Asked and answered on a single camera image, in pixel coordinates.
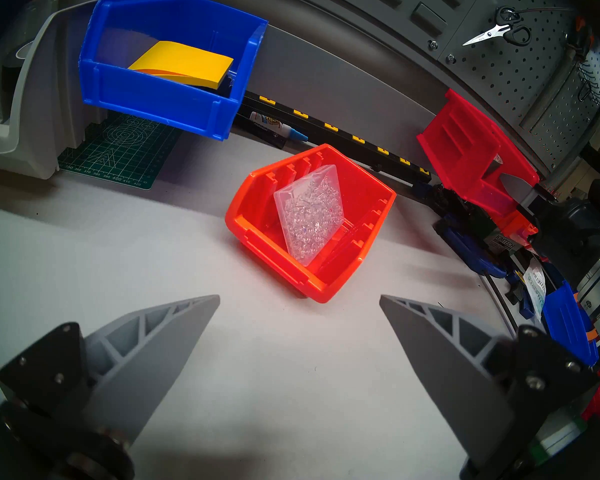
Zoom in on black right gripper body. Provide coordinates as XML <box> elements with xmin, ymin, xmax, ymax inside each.
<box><xmin>530</xmin><ymin>179</ymin><xmax>600</xmax><ymax>285</ymax></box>

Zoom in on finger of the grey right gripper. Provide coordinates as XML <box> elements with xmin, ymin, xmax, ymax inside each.
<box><xmin>499</xmin><ymin>173</ymin><xmax>556</xmax><ymax>218</ymax></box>

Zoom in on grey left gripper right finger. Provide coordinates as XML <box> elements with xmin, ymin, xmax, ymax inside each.
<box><xmin>380</xmin><ymin>294</ymin><xmax>600</xmax><ymax>467</ymax></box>

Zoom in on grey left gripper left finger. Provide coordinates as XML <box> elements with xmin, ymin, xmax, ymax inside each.
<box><xmin>0</xmin><ymin>294</ymin><xmax>221</xmax><ymax>442</ymax></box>

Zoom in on red bin holding tape roll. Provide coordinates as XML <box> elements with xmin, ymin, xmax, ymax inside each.
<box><xmin>416</xmin><ymin>88</ymin><xmax>540</xmax><ymax>220</ymax></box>

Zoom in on orange-red bin holding screw bag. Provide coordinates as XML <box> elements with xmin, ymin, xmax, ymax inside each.
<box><xmin>225</xmin><ymin>143</ymin><xmax>397</xmax><ymax>304</ymax></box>

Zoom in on clear bag of screws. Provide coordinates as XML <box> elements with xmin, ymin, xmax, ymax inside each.
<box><xmin>273</xmin><ymin>164</ymin><xmax>345</xmax><ymax>268</ymax></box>

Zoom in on Kimtech wipes box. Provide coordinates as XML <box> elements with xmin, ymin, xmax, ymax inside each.
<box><xmin>484</xmin><ymin>230</ymin><xmax>520</xmax><ymax>257</ymax></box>

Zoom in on plastic bag green print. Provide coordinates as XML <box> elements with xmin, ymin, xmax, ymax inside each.
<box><xmin>522</xmin><ymin>263</ymin><xmax>549</xmax><ymax>321</ymax></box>

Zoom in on black flat metal bar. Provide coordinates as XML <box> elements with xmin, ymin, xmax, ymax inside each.
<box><xmin>480</xmin><ymin>273</ymin><xmax>521</xmax><ymax>335</ymax></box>

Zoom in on small blue plastic bin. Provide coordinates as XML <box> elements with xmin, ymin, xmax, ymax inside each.
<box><xmin>541</xmin><ymin>281</ymin><xmax>600</xmax><ymax>368</ymax></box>

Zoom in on grey pegboard panel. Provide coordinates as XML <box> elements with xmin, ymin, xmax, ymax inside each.
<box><xmin>440</xmin><ymin>0</ymin><xmax>600</xmax><ymax>150</ymax></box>

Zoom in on dark red plastic bin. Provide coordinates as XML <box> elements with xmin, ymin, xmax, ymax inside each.
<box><xmin>582</xmin><ymin>366</ymin><xmax>600</xmax><ymax>420</ymax></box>

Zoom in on green cutting mat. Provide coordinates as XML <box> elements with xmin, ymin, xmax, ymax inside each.
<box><xmin>57</xmin><ymin>111</ymin><xmax>184</xmax><ymax>191</ymax></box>

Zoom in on glue pen blue cap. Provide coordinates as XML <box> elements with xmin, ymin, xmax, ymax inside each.
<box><xmin>249</xmin><ymin>111</ymin><xmax>310</xmax><ymax>143</ymax></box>

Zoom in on large blue plastic bin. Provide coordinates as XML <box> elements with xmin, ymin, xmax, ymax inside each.
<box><xmin>78</xmin><ymin>0</ymin><xmax>269</xmax><ymax>142</ymax></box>

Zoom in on grey plastic bin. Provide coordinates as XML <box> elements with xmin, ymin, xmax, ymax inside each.
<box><xmin>0</xmin><ymin>0</ymin><xmax>108</xmax><ymax>181</ymax></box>

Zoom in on yellow sticky note pad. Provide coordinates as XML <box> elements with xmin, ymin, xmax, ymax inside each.
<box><xmin>127</xmin><ymin>40</ymin><xmax>235</xmax><ymax>91</ymax></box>

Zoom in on orange-handled screwdrivers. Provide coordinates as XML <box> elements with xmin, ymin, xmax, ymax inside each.
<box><xmin>530</xmin><ymin>24</ymin><xmax>596</xmax><ymax>133</ymax></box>

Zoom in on orange black handled file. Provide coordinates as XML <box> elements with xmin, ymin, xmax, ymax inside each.
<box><xmin>520</xmin><ymin>16</ymin><xmax>588</xmax><ymax>130</ymax></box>

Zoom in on black handled scissors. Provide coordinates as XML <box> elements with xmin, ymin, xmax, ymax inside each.
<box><xmin>462</xmin><ymin>6</ymin><xmax>533</xmax><ymax>47</ymax></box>

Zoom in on black rail yellow marks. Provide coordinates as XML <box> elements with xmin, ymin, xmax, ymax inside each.
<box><xmin>232</xmin><ymin>90</ymin><xmax>433</xmax><ymax>186</ymax></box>

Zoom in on grey louvred wall panel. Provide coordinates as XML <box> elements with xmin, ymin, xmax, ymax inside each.
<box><xmin>275</xmin><ymin>0</ymin><xmax>486</xmax><ymax>60</ymax></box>

